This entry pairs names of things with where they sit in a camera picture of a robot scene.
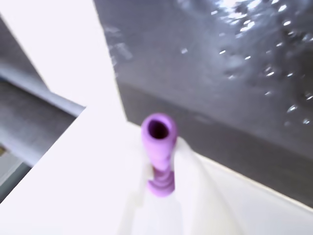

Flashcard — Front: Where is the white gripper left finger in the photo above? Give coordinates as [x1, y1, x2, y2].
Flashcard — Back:
[117, 163, 154, 235]

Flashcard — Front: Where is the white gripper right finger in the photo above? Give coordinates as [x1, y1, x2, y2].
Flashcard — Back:
[170, 137, 248, 235]

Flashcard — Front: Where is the purple pen grip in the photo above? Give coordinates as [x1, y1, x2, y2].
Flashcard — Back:
[140, 113, 178, 198]

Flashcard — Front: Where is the black table mat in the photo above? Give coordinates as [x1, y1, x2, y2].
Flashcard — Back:
[94, 0, 313, 211]

